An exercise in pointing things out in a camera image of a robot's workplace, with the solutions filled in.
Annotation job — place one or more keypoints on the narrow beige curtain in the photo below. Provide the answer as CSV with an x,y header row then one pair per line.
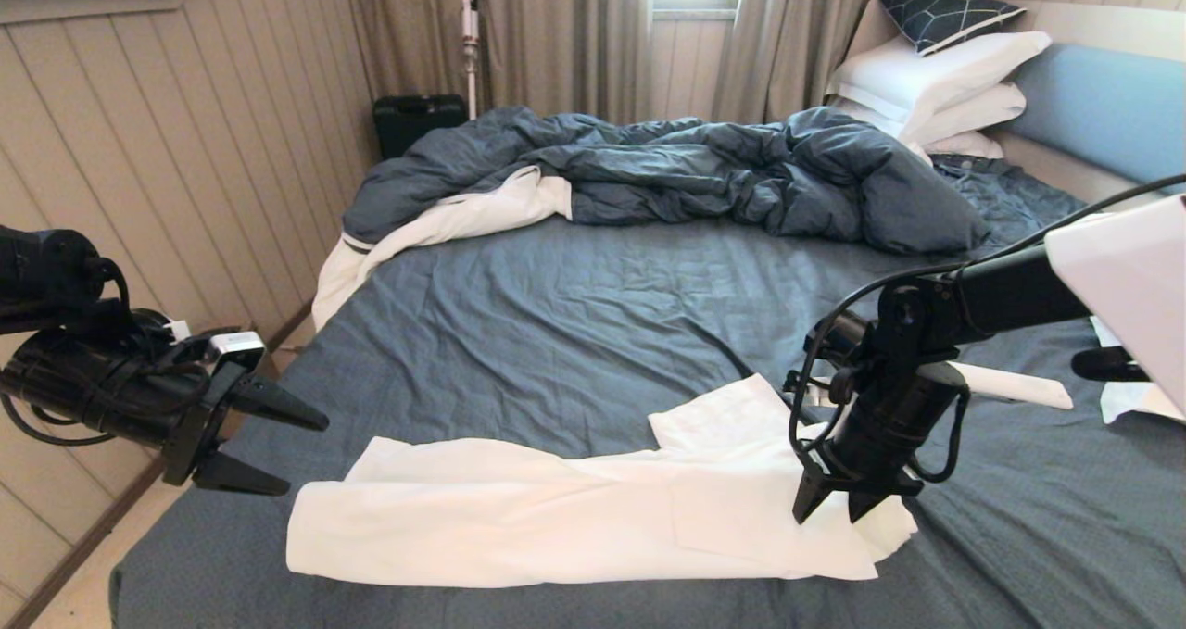
x,y
788,41

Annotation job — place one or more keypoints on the flat white stacked pillow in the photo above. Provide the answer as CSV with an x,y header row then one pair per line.
x,y
968,143

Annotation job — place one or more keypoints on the white stick vacuum cleaner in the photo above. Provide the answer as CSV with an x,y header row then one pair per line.
x,y
471,50

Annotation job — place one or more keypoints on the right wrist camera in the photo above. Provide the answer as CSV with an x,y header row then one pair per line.
x,y
817,393

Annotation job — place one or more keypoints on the blue padded headboard cushion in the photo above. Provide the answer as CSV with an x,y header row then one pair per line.
x,y
1103,106

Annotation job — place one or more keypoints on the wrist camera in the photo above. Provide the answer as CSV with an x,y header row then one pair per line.
x,y
236,344
817,393

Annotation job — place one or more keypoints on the large white stacked pillow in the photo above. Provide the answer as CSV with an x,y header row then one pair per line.
x,y
931,71

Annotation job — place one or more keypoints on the black hard case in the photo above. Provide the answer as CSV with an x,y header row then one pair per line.
x,y
417,121

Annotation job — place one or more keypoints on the beige headboard frame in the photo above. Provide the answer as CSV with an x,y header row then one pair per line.
x,y
1112,25

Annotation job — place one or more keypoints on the dark geometric patterned cushion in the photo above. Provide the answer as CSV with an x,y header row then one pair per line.
x,y
940,6

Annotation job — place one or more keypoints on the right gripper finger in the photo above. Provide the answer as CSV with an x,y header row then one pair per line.
x,y
808,499
866,507

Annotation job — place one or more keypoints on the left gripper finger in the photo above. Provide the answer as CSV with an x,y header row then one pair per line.
x,y
278,405
236,476

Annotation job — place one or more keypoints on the white T-shirt with blue print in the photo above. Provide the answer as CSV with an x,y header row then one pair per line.
x,y
556,509

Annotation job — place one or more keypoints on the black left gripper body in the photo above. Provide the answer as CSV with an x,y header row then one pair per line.
x,y
102,383

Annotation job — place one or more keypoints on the white loose pillow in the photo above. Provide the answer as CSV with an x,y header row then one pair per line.
x,y
1140,402

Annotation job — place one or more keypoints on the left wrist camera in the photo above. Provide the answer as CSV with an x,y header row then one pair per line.
x,y
236,344

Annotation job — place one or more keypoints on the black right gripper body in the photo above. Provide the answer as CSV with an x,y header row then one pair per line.
x,y
889,425

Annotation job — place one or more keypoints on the dark blue crumpled duvet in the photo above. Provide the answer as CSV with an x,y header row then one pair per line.
x,y
695,170

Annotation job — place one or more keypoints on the wide beige curtain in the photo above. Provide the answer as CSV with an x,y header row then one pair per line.
x,y
556,41

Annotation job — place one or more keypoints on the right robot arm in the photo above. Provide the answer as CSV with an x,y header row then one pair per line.
x,y
1010,291

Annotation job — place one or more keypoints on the white flat remote control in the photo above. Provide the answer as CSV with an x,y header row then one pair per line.
x,y
1019,386

